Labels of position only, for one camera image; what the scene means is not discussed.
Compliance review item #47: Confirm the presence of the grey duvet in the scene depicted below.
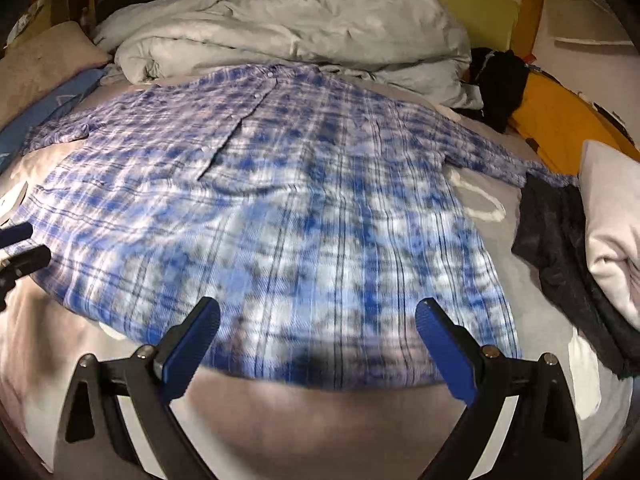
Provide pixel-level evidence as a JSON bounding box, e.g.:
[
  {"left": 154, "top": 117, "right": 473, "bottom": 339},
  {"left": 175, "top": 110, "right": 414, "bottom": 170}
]
[{"left": 92, "top": 0, "right": 486, "bottom": 111}]

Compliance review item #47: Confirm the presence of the beige pillow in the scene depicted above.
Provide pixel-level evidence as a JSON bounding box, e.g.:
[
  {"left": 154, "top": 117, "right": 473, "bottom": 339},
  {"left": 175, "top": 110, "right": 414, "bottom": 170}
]
[{"left": 0, "top": 21, "right": 112, "bottom": 131}]

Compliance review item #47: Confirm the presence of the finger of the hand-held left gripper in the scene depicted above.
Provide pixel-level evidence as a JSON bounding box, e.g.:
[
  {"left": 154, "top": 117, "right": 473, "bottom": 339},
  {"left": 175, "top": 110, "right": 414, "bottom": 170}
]
[
  {"left": 0, "top": 223, "right": 34, "bottom": 250},
  {"left": 0, "top": 244, "right": 53, "bottom": 311}
]

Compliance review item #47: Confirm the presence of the yellow cloth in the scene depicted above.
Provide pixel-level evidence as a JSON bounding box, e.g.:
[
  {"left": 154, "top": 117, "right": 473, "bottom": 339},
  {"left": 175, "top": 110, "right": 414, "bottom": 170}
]
[{"left": 507, "top": 67, "right": 631, "bottom": 176}]

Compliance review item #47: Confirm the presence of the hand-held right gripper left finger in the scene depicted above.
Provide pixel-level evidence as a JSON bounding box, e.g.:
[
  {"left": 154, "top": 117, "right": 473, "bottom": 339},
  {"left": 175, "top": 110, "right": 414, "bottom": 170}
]
[{"left": 52, "top": 296, "right": 222, "bottom": 480}]

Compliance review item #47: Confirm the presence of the blue cloth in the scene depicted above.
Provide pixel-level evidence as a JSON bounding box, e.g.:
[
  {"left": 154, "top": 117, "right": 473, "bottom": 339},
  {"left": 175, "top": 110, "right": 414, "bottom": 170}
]
[{"left": 0, "top": 67, "right": 108, "bottom": 171}]

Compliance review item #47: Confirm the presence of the blue plaid shirt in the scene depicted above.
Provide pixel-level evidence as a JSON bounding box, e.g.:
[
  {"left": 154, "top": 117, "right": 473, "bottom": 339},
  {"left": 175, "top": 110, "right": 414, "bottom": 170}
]
[{"left": 20, "top": 62, "right": 581, "bottom": 393}]

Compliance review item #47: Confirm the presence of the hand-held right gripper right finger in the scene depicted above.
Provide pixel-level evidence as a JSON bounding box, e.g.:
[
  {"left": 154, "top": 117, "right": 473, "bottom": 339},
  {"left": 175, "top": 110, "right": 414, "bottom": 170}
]
[{"left": 415, "top": 297, "right": 586, "bottom": 480}]

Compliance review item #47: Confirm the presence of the black puffer jacket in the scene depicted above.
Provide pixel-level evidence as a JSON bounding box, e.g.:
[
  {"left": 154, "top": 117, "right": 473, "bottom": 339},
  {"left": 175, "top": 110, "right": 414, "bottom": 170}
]
[{"left": 511, "top": 170, "right": 640, "bottom": 378}]

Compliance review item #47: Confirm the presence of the grey wall sheet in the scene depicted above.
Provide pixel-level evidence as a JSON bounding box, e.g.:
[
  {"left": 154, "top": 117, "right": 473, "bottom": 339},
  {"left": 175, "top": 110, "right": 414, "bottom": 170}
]
[{"left": 542, "top": 0, "right": 632, "bottom": 47}]

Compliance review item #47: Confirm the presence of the white folded garment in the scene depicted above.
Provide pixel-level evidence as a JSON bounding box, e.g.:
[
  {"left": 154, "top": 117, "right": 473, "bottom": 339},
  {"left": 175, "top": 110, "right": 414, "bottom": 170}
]
[{"left": 579, "top": 140, "right": 640, "bottom": 331}]

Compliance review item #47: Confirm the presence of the black garment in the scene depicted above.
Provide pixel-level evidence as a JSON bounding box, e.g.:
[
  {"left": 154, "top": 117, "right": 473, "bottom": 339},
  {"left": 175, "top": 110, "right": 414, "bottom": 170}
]
[{"left": 452, "top": 47, "right": 531, "bottom": 133}]

